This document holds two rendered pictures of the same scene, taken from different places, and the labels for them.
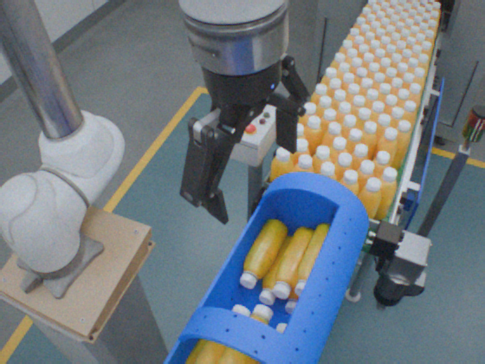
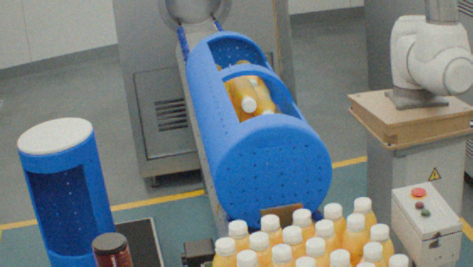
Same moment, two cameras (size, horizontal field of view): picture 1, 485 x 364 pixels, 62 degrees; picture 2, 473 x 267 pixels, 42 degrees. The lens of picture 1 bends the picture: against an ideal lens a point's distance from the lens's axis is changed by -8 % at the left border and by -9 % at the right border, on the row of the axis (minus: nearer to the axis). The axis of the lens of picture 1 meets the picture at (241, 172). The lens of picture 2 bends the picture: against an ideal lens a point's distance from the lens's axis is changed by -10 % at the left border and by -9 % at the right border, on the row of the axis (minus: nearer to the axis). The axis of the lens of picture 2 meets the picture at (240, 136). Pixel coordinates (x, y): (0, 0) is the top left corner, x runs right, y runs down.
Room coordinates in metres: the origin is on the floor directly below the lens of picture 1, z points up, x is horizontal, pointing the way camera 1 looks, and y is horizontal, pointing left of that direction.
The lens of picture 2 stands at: (1.85, -1.00, 1.84)
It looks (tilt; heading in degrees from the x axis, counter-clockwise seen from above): 24 degrees down; 148
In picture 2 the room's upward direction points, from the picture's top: 6 degrees counter-clockwise
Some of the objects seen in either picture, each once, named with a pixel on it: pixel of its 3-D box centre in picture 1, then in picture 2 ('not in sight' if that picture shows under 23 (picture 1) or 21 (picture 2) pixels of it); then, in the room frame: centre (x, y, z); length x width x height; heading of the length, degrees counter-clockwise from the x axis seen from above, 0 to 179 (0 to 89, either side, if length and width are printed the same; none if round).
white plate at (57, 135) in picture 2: not in sight; (54, 135); (-0.17, -0.47, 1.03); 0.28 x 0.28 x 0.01
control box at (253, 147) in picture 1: (256, 132); (425, 224); (1.06, -0.05, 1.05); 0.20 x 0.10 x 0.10; 154
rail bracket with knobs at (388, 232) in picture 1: (384, 241); (203, 264); (0.70, -0.42, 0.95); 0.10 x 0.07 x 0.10; 64
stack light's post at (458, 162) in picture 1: (415, 246); not in sight; (0.93, -0.71, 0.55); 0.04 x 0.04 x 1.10; 64
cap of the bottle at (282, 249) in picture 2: (361, 150); (281, 252); (0.94, -0.37, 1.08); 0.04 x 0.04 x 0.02
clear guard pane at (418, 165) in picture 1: (416, 174); not in sight; (1.20, -0.74, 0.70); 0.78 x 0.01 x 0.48; 154
